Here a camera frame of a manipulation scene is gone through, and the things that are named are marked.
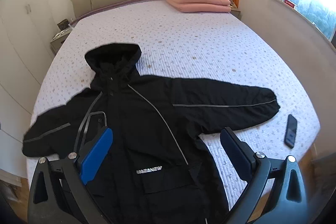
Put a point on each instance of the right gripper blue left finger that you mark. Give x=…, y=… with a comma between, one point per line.
x=88, y=160

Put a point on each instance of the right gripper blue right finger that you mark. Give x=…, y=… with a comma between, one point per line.
x=245, y=161

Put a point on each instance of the black hooded jacket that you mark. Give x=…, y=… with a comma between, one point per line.
x=157, y=170

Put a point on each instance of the black smartphone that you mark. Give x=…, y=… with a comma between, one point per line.
x=291, y=131

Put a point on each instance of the white patterned bed mattress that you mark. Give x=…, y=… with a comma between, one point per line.
x=202, y=45

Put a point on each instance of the left bedside table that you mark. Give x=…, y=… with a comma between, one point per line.
x=58, y=40

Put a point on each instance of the bedside table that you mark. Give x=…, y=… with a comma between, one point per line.
x=58, y=40
x=236, y=12

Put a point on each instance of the right bedside table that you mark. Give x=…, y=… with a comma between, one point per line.
x=236, y=12

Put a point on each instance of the white wardrobe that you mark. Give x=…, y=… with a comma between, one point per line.
x=26, y=29

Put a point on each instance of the folded pink blanket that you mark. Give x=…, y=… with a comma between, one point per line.
x=189, y=6

